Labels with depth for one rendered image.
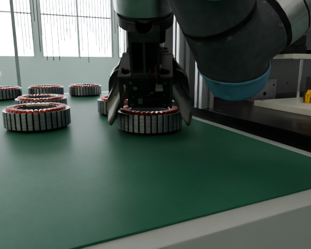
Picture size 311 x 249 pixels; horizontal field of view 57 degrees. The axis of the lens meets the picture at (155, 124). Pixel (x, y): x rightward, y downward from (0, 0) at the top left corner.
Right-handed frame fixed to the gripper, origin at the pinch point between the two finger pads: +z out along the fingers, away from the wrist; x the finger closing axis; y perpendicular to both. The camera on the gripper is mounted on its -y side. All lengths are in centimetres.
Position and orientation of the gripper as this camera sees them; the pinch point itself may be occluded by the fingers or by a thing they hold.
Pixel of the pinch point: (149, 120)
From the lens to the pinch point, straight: 50.7
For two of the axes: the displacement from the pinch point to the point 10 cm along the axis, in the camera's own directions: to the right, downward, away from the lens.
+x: 10.0, 0.1, -0.2
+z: 0.1, 7.4, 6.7
